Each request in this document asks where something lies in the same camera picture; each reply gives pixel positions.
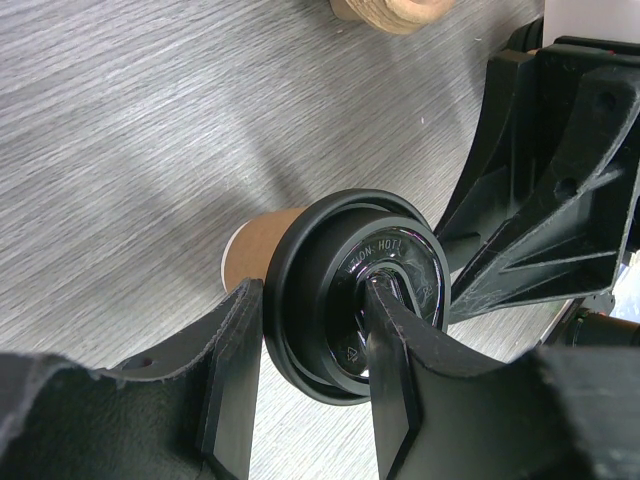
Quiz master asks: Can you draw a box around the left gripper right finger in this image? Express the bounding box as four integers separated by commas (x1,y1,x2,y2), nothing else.
364,279,639,479

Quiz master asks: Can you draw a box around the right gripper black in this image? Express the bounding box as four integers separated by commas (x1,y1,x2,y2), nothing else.
436,22,639,323

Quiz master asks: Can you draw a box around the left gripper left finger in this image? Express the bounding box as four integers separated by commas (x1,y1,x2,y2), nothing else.
1,280,263,479

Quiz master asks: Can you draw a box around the black coffee cup lid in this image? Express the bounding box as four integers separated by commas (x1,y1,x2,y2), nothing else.
264,189,451,406

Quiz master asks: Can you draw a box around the brown paper coffee cup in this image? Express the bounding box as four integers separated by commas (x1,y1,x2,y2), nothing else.
220,207,306,293

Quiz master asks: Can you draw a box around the brown pulp cup carrier stack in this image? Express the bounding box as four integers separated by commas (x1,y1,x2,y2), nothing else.
330,0,454,35

